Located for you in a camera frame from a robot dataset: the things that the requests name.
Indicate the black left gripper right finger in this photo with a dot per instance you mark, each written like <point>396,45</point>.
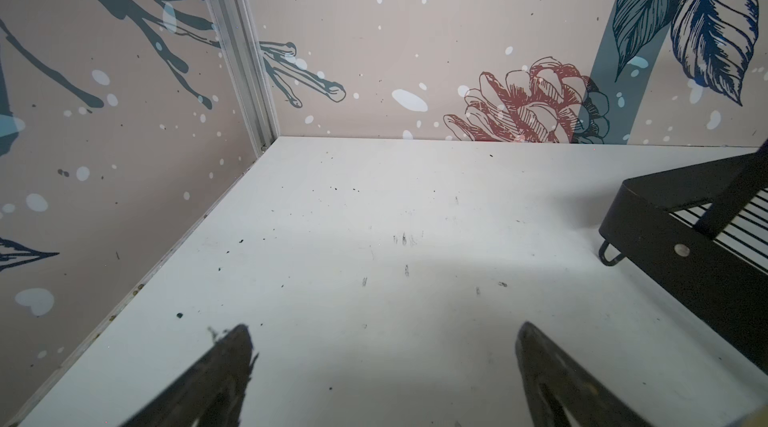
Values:
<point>560,392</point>

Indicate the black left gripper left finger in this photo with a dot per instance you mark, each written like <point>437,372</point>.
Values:
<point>211,392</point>

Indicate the black wire dish rack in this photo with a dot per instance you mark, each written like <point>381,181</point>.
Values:
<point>700,233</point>

